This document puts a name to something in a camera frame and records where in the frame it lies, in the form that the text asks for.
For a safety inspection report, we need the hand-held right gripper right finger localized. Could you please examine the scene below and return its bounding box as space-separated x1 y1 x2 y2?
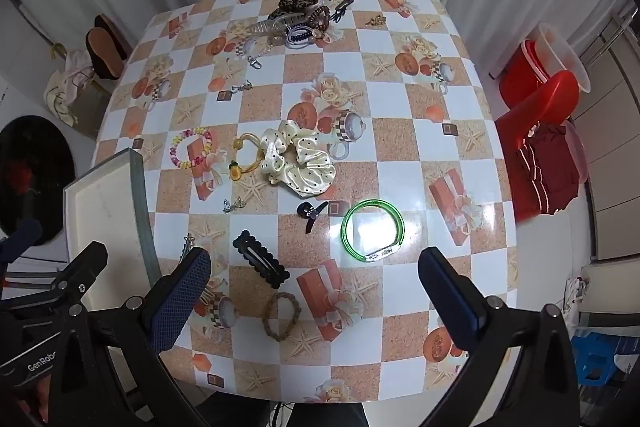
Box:
410 247 581 427

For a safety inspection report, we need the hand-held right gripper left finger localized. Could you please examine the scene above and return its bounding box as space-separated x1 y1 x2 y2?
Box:
55 248 212 427

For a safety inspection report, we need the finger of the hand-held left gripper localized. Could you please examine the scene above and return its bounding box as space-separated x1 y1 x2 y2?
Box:
47 242 109 295
0 219 43 260

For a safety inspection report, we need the white tray with grey rim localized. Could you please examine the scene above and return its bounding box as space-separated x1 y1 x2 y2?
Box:
62 148 162 310

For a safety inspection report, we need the green bangle bracelet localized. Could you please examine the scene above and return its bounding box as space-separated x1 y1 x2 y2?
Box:
341 200 405 264

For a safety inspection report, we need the yellow beaded hair tie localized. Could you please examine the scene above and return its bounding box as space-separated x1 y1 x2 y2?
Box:
229 133 267 182

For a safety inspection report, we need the colourful bead bracelet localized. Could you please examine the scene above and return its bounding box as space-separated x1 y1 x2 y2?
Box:
170 128 215 170

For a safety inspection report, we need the small black hair claw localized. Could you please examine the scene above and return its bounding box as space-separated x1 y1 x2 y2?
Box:
297 200 330 234

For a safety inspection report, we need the cream polka dot scrunchie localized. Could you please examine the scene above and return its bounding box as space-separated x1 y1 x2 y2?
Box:
260 119 336 199

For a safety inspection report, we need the person's left hand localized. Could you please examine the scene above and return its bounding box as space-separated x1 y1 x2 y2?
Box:
16 379 52 419

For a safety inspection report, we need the black scalloped hair clip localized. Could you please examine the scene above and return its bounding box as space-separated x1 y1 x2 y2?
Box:
232 230 291 291

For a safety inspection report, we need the cream cloth bag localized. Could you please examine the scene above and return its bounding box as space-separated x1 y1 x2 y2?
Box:
43 48 94 126

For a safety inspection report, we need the blue plastic stool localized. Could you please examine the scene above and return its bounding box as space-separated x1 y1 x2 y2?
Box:
571 328 632 389

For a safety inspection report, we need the dark red clothing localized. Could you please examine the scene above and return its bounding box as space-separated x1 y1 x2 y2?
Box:
516 123 582 216

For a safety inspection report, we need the chair with brown cushion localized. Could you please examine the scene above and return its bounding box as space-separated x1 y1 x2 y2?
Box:
85 14 129 82

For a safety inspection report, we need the red plastic chair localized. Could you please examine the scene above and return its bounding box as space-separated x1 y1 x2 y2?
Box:
495 71 583 224

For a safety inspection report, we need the beige cabinet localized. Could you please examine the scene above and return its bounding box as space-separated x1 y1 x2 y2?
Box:
580 4 640 260

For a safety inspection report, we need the red plastic bucket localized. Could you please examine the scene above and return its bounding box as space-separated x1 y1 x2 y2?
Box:
499 39 547 108

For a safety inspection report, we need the clear plastic hair claw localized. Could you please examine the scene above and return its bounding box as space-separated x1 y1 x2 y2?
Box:
240 18 292 44

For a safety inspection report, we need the translucent white plastic container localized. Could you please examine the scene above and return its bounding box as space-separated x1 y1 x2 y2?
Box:
536 23 592 108

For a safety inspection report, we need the leopard print hair claw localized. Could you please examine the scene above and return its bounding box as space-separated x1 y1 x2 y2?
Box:
267 0 324 20

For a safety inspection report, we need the black carabiner clip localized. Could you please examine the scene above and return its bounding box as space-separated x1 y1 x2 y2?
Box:
330 0 356 24

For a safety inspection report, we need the brown braided hair tie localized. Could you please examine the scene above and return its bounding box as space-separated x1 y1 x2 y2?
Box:
261 292 301 342

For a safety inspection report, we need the silver clasp keychain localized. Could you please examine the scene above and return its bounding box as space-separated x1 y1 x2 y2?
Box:
246 42 269 70

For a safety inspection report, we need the purple white hair tie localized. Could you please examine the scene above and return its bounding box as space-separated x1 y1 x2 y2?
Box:
286 24 315 50

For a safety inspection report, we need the brown wooden bead bracelet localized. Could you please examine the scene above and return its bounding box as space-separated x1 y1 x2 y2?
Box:
300 6 332 31

